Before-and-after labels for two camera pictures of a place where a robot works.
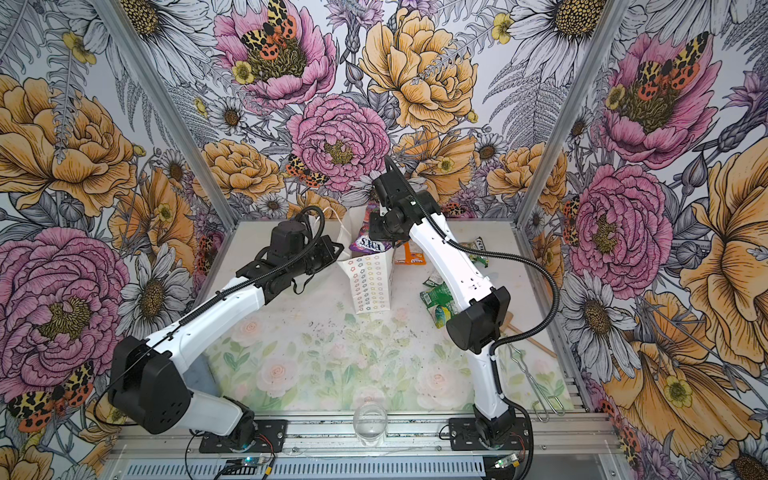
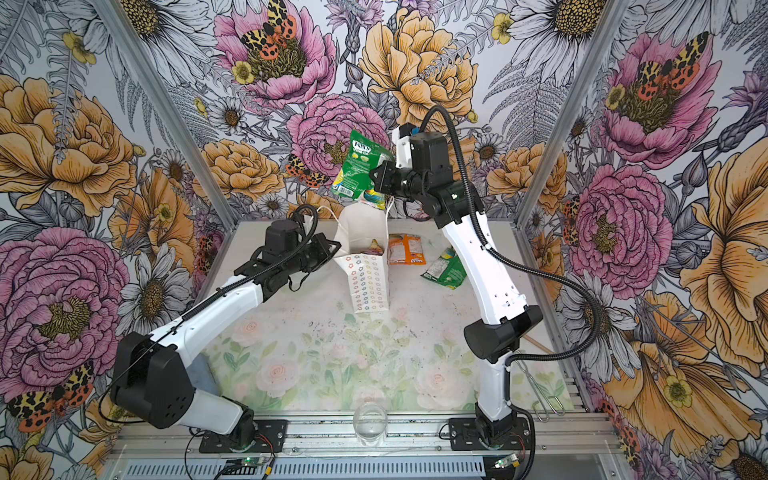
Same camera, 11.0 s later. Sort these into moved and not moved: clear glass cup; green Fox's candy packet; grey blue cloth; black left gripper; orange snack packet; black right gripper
Moved: black right gripper; green Fox's candy packet
Not moved: orange snack packet; clear glass cup; grey blue cloth; black left gripper
